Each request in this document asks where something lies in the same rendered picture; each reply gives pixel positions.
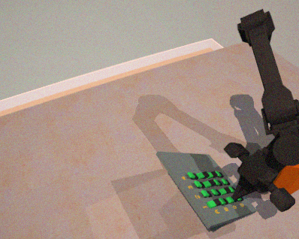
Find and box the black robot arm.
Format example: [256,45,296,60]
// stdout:
[237,9,299,187]

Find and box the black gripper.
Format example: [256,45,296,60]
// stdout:
[224,143,295,212]

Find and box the grey switch panel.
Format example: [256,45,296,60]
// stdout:
[156,152,257,232]

